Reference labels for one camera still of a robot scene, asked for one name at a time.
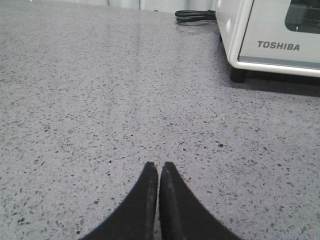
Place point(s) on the grey white curtain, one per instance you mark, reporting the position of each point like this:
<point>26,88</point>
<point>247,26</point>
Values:
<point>165,6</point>

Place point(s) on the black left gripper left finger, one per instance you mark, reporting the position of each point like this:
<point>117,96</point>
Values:
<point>134,218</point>

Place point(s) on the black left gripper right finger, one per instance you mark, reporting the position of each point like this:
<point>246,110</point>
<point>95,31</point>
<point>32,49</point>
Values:
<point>182,216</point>

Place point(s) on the white Toshiba toaster oven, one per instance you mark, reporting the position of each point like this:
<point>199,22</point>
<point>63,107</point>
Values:
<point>275,36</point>

